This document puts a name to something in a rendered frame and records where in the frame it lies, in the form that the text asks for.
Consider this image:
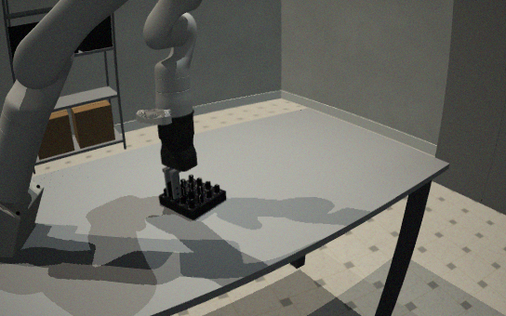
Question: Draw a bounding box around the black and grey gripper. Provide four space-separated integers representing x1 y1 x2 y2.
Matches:
136 88 197 200

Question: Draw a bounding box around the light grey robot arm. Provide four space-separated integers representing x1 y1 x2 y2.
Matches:
0 0 202 204

